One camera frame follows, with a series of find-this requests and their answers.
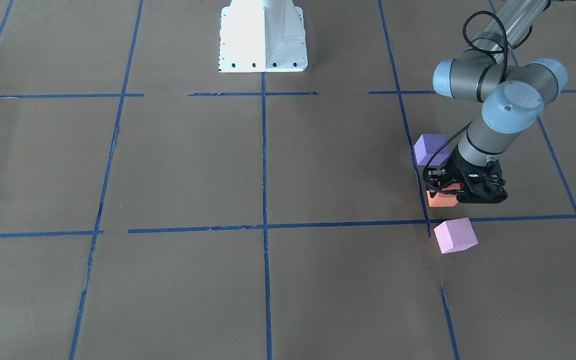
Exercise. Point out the pink foam cube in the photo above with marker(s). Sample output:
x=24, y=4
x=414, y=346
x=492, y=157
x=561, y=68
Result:
x=455, y=235

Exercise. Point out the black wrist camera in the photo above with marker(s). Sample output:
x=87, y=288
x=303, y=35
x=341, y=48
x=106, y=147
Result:
x=437, y=180

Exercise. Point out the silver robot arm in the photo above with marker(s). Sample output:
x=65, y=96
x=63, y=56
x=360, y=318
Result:
x=512, y=98

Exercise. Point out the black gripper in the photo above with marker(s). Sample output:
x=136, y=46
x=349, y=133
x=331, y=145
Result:
x=455, y=171

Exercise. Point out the orange foam cube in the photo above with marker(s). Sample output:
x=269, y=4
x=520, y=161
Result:
x=440, y=200

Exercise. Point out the purple foam cube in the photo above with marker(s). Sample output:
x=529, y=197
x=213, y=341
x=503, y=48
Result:
x=427, y=145

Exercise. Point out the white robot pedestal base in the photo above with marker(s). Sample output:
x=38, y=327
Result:
x=262, y=36

